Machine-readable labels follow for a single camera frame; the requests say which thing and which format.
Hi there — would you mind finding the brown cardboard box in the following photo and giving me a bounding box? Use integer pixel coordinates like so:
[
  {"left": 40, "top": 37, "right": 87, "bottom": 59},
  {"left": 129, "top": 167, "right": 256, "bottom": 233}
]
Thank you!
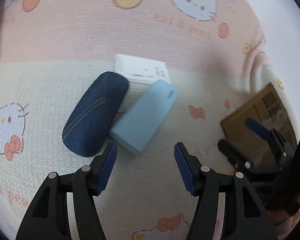
[{"left": 220, "top": 82, "right": 299, "bottom": 167}]

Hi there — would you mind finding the dark blue denim glasses case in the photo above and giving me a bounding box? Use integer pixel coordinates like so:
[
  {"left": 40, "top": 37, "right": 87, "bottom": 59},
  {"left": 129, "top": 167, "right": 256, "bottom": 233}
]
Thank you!
[{"left": 62, "top": 71, "right": 130, "bottom": 158}]

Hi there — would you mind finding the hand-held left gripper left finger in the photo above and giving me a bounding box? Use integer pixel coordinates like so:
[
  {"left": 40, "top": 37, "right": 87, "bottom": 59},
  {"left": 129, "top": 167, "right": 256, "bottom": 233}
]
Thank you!
[{"left": 15, "top": 142, "right": 118, "bottom": 240}]

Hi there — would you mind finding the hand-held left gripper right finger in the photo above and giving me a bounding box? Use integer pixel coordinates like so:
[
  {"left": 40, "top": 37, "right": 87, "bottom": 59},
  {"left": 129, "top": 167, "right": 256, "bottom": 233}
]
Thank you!
[{"left": 174, "top": 142, "right": 278, "bottom": 240}]

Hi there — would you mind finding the white spiral notepad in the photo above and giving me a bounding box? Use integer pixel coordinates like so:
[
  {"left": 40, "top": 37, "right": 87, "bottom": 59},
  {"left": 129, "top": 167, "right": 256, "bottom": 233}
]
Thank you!
[{"left": 113, "top": 54, "right": 170, "bottom": 85}]

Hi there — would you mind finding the pink cartoon cat printed blanket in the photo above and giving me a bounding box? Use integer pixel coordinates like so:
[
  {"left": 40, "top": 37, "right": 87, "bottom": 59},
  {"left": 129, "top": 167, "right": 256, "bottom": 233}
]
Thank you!
[{"left": 0, "top": 0, "right": 300, "bottom": 240}]

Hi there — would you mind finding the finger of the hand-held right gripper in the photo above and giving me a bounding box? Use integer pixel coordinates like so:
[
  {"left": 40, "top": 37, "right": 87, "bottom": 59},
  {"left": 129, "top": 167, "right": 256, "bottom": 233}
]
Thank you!
[
  {"left": 245, "top": 117, "right": 288, "bottom": 158},
  {"left": 217, "top": 140, "right": 253, "bottom": 169}
]

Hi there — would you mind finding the light blue glasses case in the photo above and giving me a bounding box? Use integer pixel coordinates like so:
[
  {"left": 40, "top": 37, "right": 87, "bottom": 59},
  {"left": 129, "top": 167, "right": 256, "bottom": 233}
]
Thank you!
[{"left": 109, "top": 79, "right": 180, "bottom": 157}]

